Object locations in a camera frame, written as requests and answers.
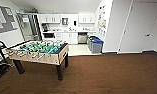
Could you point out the white under-sink cabinet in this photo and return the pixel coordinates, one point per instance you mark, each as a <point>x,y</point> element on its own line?
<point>70,38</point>

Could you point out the stainless steel fridge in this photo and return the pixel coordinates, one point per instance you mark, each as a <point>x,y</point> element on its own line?
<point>27,28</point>

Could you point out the grey bin blue lid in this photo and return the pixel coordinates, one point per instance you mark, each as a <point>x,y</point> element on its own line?
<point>96,46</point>

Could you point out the grey framed wall picture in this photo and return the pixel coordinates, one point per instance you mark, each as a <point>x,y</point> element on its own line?
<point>4,19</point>

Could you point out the grey bin green lid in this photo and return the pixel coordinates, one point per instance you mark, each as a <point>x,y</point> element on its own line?
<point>89,42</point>

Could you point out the black built-in microwave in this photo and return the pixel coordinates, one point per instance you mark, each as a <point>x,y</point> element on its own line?
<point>49,35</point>

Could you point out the wooden foosball table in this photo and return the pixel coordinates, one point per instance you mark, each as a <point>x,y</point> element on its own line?
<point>37,56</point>

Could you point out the white wall cabinet three doors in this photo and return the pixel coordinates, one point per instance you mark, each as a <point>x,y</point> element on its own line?
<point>86,18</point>

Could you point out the colourful wall poster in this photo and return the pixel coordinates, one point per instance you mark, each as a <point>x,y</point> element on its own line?
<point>102,20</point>

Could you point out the white door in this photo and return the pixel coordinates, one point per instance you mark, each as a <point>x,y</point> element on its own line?
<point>137,30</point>

